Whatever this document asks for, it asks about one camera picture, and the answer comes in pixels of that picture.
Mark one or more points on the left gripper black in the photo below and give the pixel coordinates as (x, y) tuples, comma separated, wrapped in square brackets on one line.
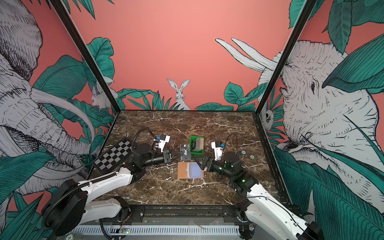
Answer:
[(169, 155)]

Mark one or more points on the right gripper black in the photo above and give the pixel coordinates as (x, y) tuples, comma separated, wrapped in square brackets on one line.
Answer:
[(209, 163)]

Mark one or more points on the black VIP credit card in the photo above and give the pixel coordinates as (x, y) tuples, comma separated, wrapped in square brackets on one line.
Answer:
[(185, 149)]

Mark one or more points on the tan leather card holder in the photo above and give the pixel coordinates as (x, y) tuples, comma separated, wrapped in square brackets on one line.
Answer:
[(189, 171)]

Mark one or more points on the green plastic tray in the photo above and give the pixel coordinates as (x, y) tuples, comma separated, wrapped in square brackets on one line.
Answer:
[(196, 153)]

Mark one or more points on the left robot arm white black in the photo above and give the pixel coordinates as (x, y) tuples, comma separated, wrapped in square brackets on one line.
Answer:
[(76, 203)]

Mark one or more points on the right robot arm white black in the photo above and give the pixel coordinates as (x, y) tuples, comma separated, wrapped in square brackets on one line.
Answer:
[(259, 206)]

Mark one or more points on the stack of credit cards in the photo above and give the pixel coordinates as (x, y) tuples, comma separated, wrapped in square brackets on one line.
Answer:
[(197, 144)]

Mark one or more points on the checkerboard calibration plate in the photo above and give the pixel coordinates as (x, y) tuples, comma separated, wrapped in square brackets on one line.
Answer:
[(114, 157)]

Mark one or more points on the small green circuit board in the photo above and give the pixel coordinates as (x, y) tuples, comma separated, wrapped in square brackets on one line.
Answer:
[(124, 231)]

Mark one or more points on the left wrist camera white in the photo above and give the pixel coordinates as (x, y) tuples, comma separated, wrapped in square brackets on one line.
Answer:
[(161, 141)]

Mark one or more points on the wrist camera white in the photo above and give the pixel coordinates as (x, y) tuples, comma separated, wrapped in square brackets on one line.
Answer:
[(218, 148), (161, 141)]

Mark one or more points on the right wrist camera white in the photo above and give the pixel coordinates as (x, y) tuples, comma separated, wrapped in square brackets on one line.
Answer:
[(218, 148)]

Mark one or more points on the black mounting rail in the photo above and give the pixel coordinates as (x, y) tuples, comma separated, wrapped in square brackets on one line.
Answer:
[(229, 213)]

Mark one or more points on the white slotted cable duct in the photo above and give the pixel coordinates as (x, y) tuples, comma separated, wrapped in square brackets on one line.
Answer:
[(162, 230)]

